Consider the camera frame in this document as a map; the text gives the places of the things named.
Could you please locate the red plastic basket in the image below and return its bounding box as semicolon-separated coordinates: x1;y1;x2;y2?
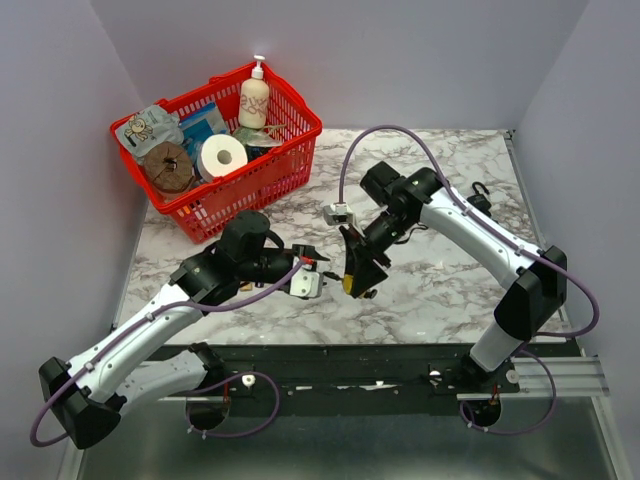
110;60;323;244

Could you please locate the white toilet paper roll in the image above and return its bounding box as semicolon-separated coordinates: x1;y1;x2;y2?
196;134;248;182

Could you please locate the yellow padlock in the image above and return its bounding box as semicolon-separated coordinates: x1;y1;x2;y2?
342;274;353;295

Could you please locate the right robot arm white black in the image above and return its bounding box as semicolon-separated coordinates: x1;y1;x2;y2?
340;161;567;392

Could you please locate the cream lotion pump bottle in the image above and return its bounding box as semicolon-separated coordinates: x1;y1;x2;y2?
238;55;270;129

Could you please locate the brown tape roll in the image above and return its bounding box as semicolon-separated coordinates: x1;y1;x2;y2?
142;141;195;196

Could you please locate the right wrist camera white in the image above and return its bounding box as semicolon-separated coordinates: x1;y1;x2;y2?
322;202;357;226

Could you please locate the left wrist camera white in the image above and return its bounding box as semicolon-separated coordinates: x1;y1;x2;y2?
288;262;324;299

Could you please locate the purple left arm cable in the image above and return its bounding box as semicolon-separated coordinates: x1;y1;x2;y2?
29;259;309;447

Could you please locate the green patterned packet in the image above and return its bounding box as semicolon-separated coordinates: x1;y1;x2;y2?
232;124;285;148

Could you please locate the grey cartoon pouch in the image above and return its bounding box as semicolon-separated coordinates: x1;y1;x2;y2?
115;105;184;158

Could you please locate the blue plastic package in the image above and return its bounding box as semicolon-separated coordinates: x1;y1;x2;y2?
179;102;230;146

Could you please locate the black padlock with keys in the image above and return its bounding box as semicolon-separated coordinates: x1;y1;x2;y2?
468;181;492;217

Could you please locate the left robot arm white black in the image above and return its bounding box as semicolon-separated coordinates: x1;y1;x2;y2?
38;210;325;449

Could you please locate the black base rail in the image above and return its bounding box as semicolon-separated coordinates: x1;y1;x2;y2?
144;342;521;416

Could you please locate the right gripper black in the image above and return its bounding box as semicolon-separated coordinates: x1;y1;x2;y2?
339;211;414;297

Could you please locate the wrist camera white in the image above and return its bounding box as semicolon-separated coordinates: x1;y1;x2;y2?
322;202;357;226
288;262;324;299

